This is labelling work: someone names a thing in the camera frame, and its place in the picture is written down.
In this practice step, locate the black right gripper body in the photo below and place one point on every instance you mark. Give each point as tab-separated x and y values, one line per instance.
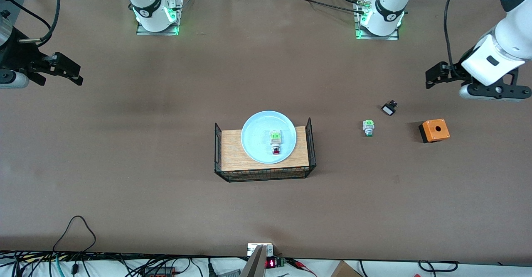
16	61

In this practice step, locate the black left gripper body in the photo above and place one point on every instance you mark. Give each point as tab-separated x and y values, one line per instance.
454	70

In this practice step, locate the red push button switch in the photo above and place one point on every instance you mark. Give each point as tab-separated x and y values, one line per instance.
276	142

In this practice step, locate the light blue plate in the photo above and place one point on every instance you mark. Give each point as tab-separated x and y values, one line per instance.
257	138

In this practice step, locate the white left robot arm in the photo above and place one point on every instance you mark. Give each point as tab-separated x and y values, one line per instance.
507	36

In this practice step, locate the brown cardboard box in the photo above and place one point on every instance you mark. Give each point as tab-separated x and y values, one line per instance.
345	270

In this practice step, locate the red digit display module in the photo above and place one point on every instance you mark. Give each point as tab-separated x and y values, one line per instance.
271	263

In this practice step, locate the orange button enclosure box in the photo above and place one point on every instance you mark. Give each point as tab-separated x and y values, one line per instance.
435	131

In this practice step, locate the small black white switch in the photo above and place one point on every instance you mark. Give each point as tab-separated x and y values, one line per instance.
389	109

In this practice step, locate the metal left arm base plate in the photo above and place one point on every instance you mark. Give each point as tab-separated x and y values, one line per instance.
392	37

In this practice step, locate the green push button switch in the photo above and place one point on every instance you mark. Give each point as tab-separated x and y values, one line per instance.
368	126

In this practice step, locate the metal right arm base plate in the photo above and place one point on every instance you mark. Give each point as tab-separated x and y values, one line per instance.
143	31

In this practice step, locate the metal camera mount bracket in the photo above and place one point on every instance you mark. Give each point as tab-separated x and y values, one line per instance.
257	260

